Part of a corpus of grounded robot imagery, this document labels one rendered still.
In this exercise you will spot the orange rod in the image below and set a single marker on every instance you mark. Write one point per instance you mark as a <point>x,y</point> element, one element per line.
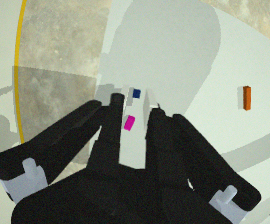
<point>247,98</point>

